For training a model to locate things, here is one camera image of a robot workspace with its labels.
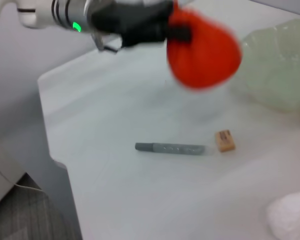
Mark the pale green glass fruit plate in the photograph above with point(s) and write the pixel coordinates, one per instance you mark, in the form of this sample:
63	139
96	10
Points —
277	67

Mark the orange fruit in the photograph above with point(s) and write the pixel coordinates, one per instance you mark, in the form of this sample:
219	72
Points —
205	55

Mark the grey marker pen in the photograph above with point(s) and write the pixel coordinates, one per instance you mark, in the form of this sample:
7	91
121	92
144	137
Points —
172	149

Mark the beige eraser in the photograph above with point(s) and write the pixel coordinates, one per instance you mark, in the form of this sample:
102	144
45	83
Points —
225	141

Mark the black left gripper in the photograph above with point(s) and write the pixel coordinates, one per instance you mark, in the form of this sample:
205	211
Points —
135	22

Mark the white paper ball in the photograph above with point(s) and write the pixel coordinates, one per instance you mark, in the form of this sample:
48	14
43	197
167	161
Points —
290	217

